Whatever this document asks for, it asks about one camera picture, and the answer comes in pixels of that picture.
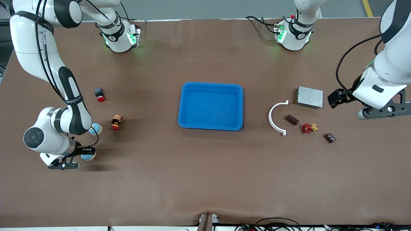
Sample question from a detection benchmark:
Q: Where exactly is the grey metal box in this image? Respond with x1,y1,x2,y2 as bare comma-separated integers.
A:
296,86,324,110

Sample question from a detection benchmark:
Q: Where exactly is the red handle brass valve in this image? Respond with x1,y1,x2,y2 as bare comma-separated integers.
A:
301,123,319,134

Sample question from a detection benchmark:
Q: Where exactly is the grey metal clamp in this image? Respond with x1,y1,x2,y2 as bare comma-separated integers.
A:
197,213,220,231

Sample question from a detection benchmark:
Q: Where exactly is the black arm base cable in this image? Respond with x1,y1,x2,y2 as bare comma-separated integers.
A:
246,15,280,35

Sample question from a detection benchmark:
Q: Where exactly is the black looped cable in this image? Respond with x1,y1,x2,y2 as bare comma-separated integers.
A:
255,217,301,231

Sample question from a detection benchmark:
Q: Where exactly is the black cable bundle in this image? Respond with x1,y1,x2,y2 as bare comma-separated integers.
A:
328,222,411,231

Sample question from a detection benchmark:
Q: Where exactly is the brown table cover mat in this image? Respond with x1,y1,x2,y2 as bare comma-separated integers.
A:
0,18,411,228

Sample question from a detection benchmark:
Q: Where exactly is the white curved plastic bracket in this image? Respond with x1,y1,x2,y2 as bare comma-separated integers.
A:
268,100,289,137

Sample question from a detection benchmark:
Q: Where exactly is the dark brown cylindrical capacitor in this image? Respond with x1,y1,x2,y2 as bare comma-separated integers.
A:
284,114,300,126

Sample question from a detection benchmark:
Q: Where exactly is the blue plastic tray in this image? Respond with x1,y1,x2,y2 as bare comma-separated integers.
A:
178,82,244,131

